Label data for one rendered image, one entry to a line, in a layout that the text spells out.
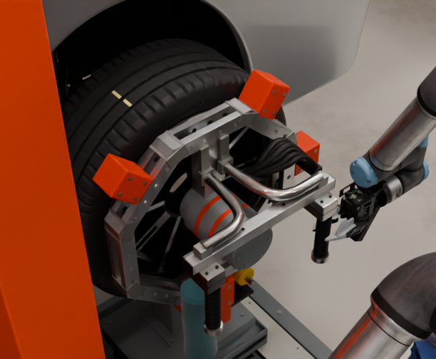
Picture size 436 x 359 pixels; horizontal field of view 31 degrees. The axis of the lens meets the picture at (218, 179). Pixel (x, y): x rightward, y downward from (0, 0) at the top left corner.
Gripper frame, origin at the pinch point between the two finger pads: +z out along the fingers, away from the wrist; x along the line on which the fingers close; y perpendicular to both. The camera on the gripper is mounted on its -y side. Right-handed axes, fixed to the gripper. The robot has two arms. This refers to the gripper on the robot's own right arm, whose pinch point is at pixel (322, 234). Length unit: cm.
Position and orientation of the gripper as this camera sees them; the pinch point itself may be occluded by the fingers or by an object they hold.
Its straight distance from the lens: 193.8
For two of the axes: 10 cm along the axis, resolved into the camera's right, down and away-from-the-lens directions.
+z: -7.7, 4.4, -4.6
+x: 6.3, 5.2, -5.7
